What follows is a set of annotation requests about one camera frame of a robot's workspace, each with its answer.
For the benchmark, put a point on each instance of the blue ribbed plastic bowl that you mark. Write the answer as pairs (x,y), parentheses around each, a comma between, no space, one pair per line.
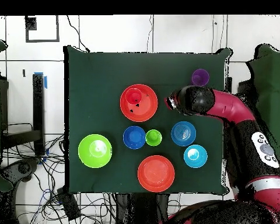
(183,134)

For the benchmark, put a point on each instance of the black square frame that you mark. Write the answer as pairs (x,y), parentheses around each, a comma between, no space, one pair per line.
(42,40)

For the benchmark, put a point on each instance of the dark blue plastic bowl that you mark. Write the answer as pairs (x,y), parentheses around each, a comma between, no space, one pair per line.
(134,137)

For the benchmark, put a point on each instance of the dark green tablecloth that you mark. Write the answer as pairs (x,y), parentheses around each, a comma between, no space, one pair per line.
(95,77)

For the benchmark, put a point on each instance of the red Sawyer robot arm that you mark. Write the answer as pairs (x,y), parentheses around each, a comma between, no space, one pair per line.
(235,112)

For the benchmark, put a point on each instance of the black metal post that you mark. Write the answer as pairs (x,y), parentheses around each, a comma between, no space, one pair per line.
(229,84)
(38,105)

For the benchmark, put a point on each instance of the orange plastic cup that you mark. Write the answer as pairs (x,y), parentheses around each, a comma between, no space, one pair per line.
(133,96)

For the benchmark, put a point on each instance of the purple plastic cup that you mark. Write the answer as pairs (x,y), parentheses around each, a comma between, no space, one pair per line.
(200,77)

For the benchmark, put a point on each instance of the orange plastic bowl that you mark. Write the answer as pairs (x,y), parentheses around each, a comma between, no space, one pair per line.
(144,109)
(156,173)

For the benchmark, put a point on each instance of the blue tape strip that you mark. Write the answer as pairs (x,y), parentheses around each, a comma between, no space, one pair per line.
(45,82)

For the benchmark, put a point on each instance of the light blue plastic bowl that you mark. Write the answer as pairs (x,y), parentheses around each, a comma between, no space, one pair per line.
(195,156)

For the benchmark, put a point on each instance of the black power brick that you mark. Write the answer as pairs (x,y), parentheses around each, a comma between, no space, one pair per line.
(70,205)

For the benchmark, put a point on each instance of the green plastic bowl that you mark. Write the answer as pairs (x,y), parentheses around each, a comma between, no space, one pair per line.
(91,154)

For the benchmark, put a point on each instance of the grey pedestal foot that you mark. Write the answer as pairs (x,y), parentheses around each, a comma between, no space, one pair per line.
(23,168)

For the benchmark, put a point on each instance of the green plastic cup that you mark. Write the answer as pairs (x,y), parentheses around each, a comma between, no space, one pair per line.
(153,138)

